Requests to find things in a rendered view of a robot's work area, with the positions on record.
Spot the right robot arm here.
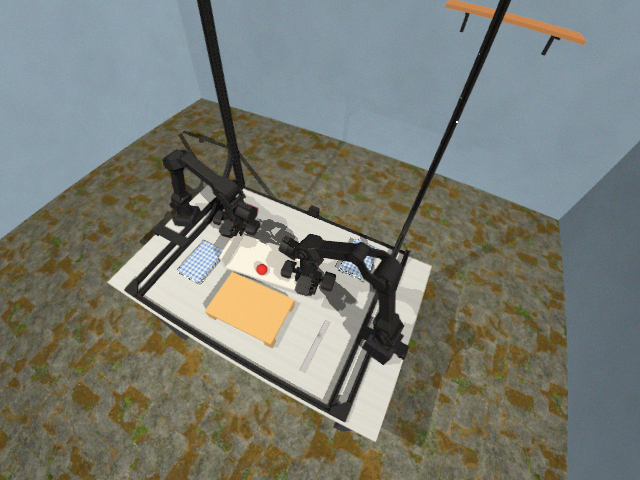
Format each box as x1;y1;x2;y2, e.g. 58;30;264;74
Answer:
163;149;258;238

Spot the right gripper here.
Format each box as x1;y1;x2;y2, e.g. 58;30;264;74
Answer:
212;210;260;236

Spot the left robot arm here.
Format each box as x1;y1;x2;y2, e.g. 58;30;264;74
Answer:
279;234;404;351

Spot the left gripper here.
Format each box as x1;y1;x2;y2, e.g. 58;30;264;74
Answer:
281;260;336;292

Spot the tan low wooden shelf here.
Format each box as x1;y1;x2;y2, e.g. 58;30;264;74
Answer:
205;272;295;348

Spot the white tray with raised ends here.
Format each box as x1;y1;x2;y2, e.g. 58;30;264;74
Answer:
219;232;300;291

